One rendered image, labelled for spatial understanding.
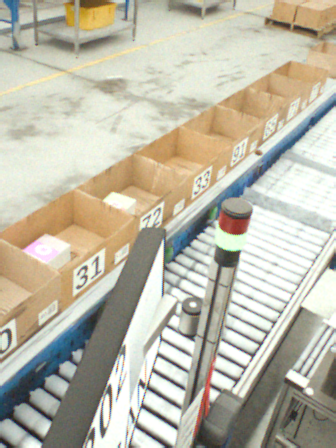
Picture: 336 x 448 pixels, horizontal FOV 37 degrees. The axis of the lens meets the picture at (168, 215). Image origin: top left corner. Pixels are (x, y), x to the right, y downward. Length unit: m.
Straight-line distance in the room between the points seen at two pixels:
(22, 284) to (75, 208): 0.41
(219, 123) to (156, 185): 0.79
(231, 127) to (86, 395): 2.33
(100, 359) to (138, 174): 1.63
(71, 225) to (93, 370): 1.39
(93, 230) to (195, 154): 0.78
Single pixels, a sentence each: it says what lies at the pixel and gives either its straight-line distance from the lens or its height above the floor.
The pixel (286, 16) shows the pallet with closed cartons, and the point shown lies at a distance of 9.50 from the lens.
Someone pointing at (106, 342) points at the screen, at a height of 1.55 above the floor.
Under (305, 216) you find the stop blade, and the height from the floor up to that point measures 0.78.
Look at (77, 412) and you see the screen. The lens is 0.65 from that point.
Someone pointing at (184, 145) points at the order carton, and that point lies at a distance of 2.56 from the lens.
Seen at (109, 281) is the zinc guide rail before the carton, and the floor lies 0.89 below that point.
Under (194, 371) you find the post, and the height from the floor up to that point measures 1.27.
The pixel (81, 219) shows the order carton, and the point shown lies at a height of 0.92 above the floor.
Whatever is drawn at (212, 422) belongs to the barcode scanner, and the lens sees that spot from 1.23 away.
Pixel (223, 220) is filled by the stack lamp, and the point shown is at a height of 1.64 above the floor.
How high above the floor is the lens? 2.09
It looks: 34 degrees down
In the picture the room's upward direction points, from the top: 7 degrees clockwise
